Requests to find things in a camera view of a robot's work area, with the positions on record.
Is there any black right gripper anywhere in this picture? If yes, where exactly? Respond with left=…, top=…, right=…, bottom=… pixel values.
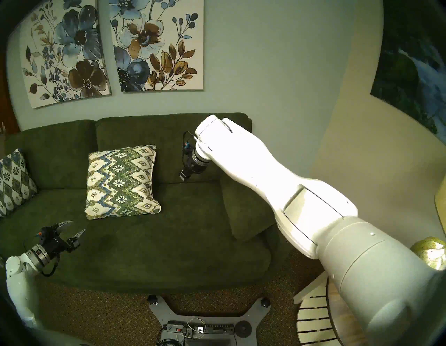
left=178, top=149, right=210, bottom=182

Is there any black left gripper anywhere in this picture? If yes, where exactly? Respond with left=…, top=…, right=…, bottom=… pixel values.
left=41, top=220, right=86, bottom=259

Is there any zigzag patterned throw pillow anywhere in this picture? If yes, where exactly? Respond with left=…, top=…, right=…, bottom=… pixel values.
left=85, top=145, right=161, bottom=220

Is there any green sofa armrest cushion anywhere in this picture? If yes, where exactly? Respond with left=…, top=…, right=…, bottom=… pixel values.
left=220, top=171, right=279, bottom=242

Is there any dark green fabric sofa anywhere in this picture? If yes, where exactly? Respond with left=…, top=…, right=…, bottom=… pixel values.
left=0, top=112, right=279, bottom=293

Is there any diamond patterned throw pillow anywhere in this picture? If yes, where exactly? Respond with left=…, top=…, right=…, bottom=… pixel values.
left=0, top=148, right=38, bottom=217

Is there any floral canvas with brown leaves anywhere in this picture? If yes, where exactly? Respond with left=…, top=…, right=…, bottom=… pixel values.
left=109, top=0, right=204, bottom=93

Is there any black power strip box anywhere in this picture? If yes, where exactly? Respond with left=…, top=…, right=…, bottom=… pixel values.
left=167, top=322, right=234, bottom=338

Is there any black round base disc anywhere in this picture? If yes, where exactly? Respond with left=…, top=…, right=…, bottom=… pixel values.
left=234, top=320, right=252, bottom=338

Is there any floral canvas with blue flowers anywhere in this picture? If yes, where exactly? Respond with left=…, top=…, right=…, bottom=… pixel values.
left=19, top=0, right=112, bottom=108

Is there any white slatted wooden chair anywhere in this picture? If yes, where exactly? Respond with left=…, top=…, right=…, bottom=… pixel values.
left=293, top=272, right=340, bottom=346

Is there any round wooden side table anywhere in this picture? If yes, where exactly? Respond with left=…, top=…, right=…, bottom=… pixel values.
left=326, top=276, right=370, bottom=346

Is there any yellow-green ceramic lamp base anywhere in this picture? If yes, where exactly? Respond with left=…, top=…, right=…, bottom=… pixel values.
left=410, top=236, right=446, bottom=271

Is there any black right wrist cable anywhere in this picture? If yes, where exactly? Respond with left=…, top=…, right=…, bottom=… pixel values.
left=181, top=131, right=200, bottom=168

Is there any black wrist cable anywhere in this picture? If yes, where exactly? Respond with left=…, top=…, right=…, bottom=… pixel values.
left=181, top=131, right=200, bottom=168
left=24, top=237, right=60, bottom=278

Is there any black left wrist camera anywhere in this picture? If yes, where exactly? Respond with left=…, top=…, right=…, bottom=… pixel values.
left=38, top=226, right=58, bottom=242

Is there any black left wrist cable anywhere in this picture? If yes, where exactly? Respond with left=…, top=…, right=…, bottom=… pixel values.
left=24, top=237, right=60, bottom=278

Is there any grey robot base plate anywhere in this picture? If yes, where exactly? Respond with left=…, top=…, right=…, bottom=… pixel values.
left=146, top=295, right=271, bottom=346

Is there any thin white looped cable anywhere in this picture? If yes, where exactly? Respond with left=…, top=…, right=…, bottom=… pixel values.
left=186, top=317, right=206, bottom=339

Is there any waterfall landscape wall picture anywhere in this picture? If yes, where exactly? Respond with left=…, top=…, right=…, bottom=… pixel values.
left=370, top=0, right=446, bottom=135

